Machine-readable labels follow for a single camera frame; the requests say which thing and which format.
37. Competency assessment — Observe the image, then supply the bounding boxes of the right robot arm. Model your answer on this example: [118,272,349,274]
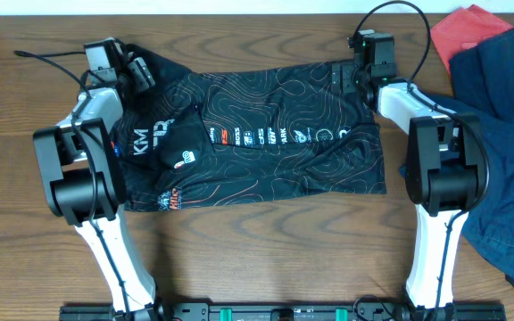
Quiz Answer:
[333,29,489,320]

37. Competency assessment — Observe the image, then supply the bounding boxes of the dark blue denim garment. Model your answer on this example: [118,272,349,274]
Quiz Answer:
[399,25,514,306]

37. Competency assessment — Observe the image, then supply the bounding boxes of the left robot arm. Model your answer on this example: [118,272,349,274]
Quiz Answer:
[33,37,162,321]

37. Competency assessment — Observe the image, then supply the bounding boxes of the red cloth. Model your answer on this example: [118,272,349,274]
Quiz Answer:
[431,4,513,73]

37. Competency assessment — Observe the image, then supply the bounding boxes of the left black cable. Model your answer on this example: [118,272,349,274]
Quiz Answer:
[13,50,133,321]

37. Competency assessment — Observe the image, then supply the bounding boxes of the black cycling jersey orange lines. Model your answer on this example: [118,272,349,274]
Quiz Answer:
[112,45,386,212]

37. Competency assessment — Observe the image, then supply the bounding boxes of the black cable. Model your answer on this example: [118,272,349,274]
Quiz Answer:
[13,50,133,321]
[352,0,491,321]

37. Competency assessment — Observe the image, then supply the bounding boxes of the right black cable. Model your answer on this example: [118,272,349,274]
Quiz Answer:
[352,0,491,321]

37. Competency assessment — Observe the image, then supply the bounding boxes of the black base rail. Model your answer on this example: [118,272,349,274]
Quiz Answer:
[59,300,507,321]

